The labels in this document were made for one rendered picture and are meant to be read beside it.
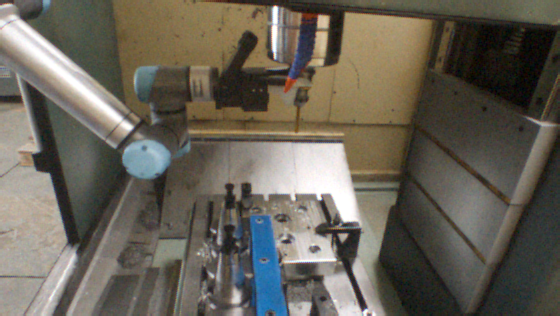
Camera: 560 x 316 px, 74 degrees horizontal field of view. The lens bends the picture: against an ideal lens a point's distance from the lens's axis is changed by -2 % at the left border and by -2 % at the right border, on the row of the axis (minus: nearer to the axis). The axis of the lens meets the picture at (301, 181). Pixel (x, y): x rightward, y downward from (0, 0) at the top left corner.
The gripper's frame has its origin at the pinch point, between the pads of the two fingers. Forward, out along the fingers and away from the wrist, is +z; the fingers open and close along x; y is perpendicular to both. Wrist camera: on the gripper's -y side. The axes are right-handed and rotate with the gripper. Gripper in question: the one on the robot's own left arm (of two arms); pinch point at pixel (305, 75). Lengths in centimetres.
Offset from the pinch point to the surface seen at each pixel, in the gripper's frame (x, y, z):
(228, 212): 32.0, 13.9, -17.1
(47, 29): -35, -4, -65
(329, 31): 7.2, -10.0, 2.8
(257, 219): 25.3, 20.1, -12.2
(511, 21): 32.1, -15.2, 22.3
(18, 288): -91, 138, -137
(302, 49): 19.5, -8.6, -4.4
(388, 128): -101, 51, 66
